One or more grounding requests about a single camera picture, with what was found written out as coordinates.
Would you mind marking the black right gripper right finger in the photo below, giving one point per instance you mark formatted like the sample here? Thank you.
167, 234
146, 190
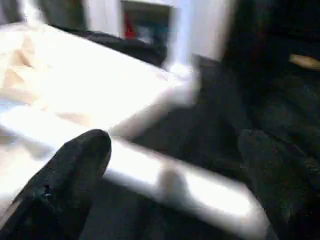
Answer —
287, 190

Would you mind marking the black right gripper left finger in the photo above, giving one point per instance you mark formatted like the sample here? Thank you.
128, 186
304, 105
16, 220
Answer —
57, 190

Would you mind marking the white plastic table top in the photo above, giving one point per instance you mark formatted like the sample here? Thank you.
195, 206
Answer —
75, 87

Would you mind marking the black work mat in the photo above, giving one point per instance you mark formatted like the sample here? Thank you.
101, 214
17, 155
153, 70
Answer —
225, 112

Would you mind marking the small gold object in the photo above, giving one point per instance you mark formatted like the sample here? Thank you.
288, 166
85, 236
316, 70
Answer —
305, 61

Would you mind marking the red package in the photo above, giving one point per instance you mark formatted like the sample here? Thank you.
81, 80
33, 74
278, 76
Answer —
128, 27

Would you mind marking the white glass door cabinet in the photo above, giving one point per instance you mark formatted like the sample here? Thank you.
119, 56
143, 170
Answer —
207, 25

